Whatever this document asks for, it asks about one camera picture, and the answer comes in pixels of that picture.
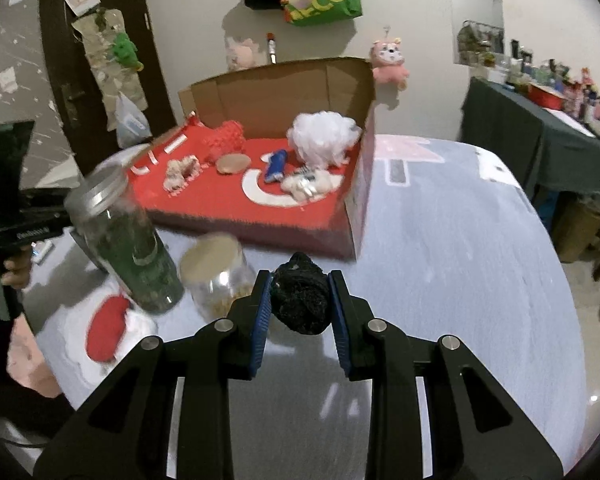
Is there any pale pink plush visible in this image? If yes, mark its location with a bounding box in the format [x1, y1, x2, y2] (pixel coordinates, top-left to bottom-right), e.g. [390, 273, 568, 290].
[225, 37, 258, 72]

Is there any person's left hand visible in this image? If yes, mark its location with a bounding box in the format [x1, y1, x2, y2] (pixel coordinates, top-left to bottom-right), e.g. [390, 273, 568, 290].
[0, 250, 34, 291]

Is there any cardboard box with red lining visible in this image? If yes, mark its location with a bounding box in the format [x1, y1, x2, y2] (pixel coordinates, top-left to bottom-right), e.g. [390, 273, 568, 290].
[125, 56, 377, 261]

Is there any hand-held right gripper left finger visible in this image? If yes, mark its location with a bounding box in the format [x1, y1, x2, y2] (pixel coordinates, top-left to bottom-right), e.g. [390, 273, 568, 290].
[32, 269, 273, 480]

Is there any white fluffy bunny keychain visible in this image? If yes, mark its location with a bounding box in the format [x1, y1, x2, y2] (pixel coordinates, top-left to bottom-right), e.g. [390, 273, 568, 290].
[280, 167, 333, 204]

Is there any round tan wooden disc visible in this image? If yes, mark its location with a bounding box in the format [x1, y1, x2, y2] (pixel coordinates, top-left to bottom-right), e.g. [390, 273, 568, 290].
[216, 152, 252, 175]

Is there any person's left forearm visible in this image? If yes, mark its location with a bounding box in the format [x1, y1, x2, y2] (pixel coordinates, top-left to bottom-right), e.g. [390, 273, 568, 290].
[5, 310, 66, 401]

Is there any small white device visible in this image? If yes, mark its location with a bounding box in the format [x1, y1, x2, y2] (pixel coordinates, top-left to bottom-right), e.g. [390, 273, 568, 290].
[31, 241, 55, 267]

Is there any red container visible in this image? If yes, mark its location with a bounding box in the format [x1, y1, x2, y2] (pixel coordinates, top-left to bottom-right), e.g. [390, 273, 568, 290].
[529, 82, 566, 111]

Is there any blue and white tube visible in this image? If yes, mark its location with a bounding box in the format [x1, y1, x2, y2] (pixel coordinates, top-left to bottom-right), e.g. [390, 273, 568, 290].
[264, 149, 288, 185]

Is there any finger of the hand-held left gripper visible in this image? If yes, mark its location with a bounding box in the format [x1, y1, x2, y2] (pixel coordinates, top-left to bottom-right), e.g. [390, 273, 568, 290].
[0, 120, 36, 207]

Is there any dark brown door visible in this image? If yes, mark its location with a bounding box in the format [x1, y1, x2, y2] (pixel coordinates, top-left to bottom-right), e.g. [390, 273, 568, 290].
[37, 0, 178, 186]

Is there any clear jar of yellow capsules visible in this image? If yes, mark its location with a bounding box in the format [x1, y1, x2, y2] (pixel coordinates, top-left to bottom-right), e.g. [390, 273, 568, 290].
[179, 232, 256, 321]

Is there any black mesh puff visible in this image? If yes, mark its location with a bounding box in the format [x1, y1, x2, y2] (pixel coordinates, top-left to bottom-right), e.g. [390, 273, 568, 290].
[271, 252, 331, 336]

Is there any door handle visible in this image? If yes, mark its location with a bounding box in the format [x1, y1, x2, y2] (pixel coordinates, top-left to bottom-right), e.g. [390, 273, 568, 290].
[60, 85, 88, 133]

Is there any pink bear plush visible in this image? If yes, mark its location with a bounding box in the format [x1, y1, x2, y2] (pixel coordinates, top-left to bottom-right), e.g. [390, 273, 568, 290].
[370, 37, 411, 92]

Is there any olive storage bag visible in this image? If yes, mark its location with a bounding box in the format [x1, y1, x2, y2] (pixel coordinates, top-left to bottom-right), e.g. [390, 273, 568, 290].
[550, 205, 600, 264]

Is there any clear plastic bag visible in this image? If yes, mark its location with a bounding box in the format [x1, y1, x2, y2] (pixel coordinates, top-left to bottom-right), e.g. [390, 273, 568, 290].
[115, 91, 153, 150]

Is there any beige rock-like lump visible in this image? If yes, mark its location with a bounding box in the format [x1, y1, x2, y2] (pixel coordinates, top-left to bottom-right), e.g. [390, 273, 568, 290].
[162, 156, 202, 196]

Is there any green tea leaf jar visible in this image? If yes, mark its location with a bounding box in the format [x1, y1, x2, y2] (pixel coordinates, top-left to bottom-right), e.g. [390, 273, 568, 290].
[64, 162, 186, 316]

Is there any red knitted item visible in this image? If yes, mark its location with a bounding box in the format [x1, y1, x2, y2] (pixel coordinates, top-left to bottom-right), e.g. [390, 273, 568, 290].
[202, 120, 246, 163]

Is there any green plush toy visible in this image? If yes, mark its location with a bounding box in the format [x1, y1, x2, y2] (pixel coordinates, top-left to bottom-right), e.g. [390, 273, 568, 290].
[111, 32, 145, 71]

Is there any table with dark green cloth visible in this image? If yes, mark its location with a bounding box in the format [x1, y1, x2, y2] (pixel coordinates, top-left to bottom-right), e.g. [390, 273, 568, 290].
[460, 76, 600, 211]

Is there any beige hanging door organizer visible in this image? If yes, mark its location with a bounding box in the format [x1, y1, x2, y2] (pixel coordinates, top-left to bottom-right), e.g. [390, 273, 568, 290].
[71, 7, 148, 131]

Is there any row of cosmetic bottles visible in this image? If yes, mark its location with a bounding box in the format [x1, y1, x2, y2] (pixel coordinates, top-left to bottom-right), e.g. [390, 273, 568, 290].
[455, 20, 600, 146]

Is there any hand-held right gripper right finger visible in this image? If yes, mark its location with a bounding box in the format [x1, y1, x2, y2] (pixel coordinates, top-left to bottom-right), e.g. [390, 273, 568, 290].
[328, 269, 566, 480]

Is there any white mesh bath puff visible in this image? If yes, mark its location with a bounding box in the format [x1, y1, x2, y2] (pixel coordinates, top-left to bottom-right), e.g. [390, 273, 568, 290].
[286, 111, 362, 167]

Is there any red and white plush heart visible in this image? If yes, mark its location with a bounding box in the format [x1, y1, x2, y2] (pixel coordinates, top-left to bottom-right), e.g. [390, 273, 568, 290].
[62, 285, 158, 376]

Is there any wall mirror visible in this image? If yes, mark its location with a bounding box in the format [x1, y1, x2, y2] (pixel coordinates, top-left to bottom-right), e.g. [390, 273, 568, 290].
[450, 0, 506, 68]

